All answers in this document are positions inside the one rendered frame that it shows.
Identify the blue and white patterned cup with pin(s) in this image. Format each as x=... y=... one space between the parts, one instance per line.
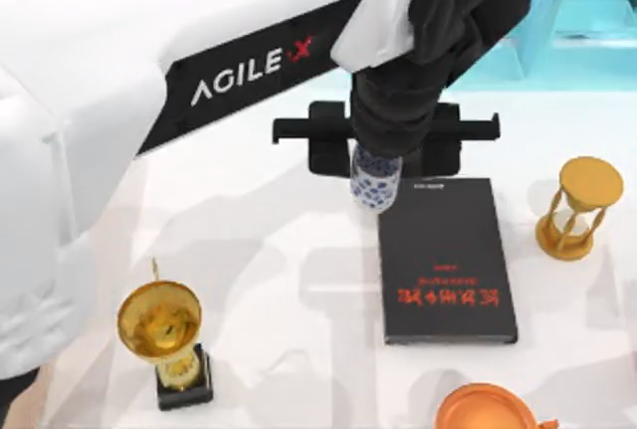
x=373 y=190

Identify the black book with red lettering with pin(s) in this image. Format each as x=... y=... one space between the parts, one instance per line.
x=443 y=260

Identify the gold trophy with black base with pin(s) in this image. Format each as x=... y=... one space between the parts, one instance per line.
x=159 y=319

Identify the light blue rack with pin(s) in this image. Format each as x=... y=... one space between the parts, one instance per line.
x=540 y=11

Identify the golden hourglass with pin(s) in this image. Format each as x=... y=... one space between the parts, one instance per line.
x=592 y=182

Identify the copper orange plant pot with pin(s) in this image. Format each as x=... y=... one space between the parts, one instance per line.
x=488 y=411

